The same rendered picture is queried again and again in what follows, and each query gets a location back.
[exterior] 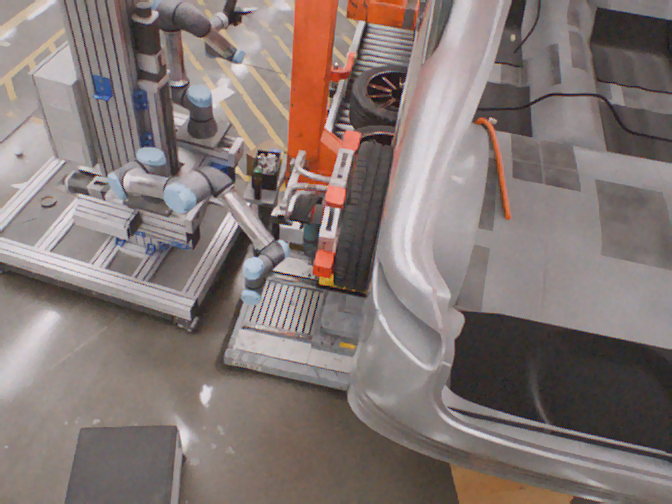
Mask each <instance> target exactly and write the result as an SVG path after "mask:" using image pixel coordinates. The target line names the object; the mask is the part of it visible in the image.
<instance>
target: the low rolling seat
mask: <svg viewBox="0 0 672 504"><path fill-rule="evenodd" d="M182 450H183V447H182V441H181V436H180V432H179V428H178V427H177V426H176V425H152V426H116V427H82V428H80V430H79V433H78V438H77V444H76V449H75V453H73V458H72V463H71V469H70V474H69V479H68V484H67V488H66V494H65V499H64V504H178V499H179V486H180V474H181V465H182V464H183V463H184V462H185V460H186V457H185V455H184V454H182Z"/></svg>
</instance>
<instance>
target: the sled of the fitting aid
mask: <svg viewBox="0 0 672 504"><path fill-rule="evenodd" d="M328 292H329V290H324V292H323V296H322V301H321V305H320V309H319V313H318V317H317V321H316V325H315V330H314V334H313V338H312V344H311V348H312V349H317V350H322V351H326V352H331V353H335V354H341V355H346V356H350V357H352V353H353V348H354V343H355V339H350V338H346V337H341V336H335V335H331V334H326V333H321V332H320V326H321V322H322V318H323V314H324V310H325V306H326V301H327V296H328Z"/></svg>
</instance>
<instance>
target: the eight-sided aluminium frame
mask: <svg viewBox="0 0 672 504"><path fill-rule="evenodd" d="M354 152H355V151H352V150H347V149H342V148H341V149H340V150H339V153H337V159H336V162H335V166H334V169H333V173H332V177H331V178H330V183H329V185H332V186H337V187H343V188H347V197H346V204H347V200H348V195H349V190H350V186H351V179H352V172H353V166H354V163H355V156H356V155H355V154H354ZM345 165H346V166H345ZM340 167H344V168H345V170H344V174H343V178H342V179H337V173H339V170H340ZM329 211H330V207H326V205H325V211H324V216H323V221H322V226H321V228H320V233H319V240H318V241H319V246H318V249H319V250H323V247H324V251H329V252H334V253H335V254H336V250H337V246H339V242H340V236H341V231H342V225H343V222H342V225H341V226H339V227H337V222H339V217H340V212H341V209H336V208H335V212H334V217H333V222H332V226H329V227H326V226H327V221H328V216H329ZM324 243H325V246H324Z"/></svg>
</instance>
